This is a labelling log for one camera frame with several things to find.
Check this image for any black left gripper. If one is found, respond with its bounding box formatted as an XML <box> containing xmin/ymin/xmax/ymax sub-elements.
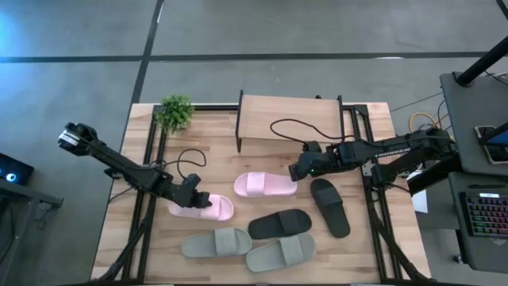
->
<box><xmin>172</xmin><ymin>183</ymin><xmax>213</xmax><ymax>208</ymax></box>

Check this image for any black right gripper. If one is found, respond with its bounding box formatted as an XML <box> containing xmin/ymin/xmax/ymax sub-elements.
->
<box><xmin>288</xmin><ymin>147</ymin><xmax>341</xmax><ymax>183</ymax></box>

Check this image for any grey slide sandal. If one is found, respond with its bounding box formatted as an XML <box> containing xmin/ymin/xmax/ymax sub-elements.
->
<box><xmin>180</xmin><ymin>226</ymin><xmax>254</xmax><ymax>259</ymax></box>
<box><xmin>244</xmin><ymin>232</ymin><xmax>318</xmax><ymax>273</ymax></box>

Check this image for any black slide sandal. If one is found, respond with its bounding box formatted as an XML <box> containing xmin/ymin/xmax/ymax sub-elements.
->
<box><xmin>247</xmin><ymin>208</ymin><xmax>314</xmax><ymax>241</ymax></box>
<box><xmin>310</xmin><ymin>177</ymin><xmax>352</xmax><ymax>239</ymax></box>

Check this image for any potted green plant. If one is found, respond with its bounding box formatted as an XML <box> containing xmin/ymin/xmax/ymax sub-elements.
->
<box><xmin>153</xmin><ymin>94</ymin><xmax>195</xmax><ymax>134</ymax></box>

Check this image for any white paper sheet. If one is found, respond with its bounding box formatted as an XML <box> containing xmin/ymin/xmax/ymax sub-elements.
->
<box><xmin>410</xmin><ymin>169</ymin><xmax>430</xmax><ymax>215</ymax></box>

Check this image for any grey side desk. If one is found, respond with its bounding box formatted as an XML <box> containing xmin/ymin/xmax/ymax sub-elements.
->
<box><xmin>439</xmin><ymin>71</ymin><xmax>508</xmax><ymax>176</ymax></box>
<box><xmin>447</xmin><ymin>172</ymin><xmax>508</xmax><ymax>275</ymax></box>

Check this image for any dark grey cart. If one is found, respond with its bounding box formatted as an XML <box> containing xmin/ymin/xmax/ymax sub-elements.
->
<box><xmin>0</xmin><ymin>177</ymin><xmax>64</xmax><ymax>286</ymax></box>

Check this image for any smartphone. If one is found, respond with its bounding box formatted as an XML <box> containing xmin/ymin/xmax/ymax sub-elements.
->
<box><xmin>474</xmin><ymin>124</ymin><xmax>508</xmax><ymax>165</ymax></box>

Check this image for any black device with blue light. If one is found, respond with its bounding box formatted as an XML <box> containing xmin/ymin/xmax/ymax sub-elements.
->
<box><xmin>0</xmin><ymin>152</ymin><xmax>35</xmax><ymax>187</ymax></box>

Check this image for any backlit rainbow keyboard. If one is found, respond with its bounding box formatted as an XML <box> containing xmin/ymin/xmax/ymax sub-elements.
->
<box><xmin>459</xmin><ymin>191</ymin><xmax>508</xmax><ymax>239</ymax></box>

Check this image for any black tablet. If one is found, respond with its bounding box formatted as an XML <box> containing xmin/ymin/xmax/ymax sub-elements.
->
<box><xmin>479</xmin><ymin>122</ymin><xmax>508</xmax><ymax>147</ymax></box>

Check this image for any black pole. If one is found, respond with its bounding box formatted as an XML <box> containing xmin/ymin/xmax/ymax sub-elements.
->
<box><xmin>454</xmin><ymin>35</ymin><xmax>508</xmax><ymax>87</ymax></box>

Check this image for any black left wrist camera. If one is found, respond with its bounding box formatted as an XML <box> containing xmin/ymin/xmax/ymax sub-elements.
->
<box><xmin>181</xmin><ymin>173</ymin><xmax>202</xmax><ymax>195</ymax></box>

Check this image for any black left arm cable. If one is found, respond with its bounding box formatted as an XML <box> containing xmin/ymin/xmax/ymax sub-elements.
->
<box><xmin>152</xmin><ymin>148</ymin><xmax>208</xmax><ymax>180</ymax></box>

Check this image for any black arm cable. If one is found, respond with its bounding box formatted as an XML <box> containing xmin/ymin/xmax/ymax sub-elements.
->
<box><xmin>269</xmin><ymin>118</ymin><xmax>360</xmax><ymax>146</ymax></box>
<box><xmin>152</xmin><ymin>148</ymin><xmax>208</xmax><ymax>180</ymax></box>

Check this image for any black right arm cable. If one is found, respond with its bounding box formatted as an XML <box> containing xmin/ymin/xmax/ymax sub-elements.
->
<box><xmin>269</xmin><ymin>118</ymin><xmax>360</xmax><ymax>146</ymax></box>

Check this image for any wooden shelf with black frame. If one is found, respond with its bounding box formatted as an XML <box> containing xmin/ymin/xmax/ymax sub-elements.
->
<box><xmin>234</xmin><ymin>89</ymin><xmax>346</xmax><ymax>154</ymax></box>

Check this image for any black table frame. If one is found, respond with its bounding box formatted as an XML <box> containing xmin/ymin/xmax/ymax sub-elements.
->
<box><xmin>93</xmin><ymin>102</ymin><xmax>433</xmax><ymax>285</ymax></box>

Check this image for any yellow cable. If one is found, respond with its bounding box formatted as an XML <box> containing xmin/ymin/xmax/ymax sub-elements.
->
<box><xmin>408</xmin><ymin>111</ymin><xmax>442</xmax><ymax>130</ymax></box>

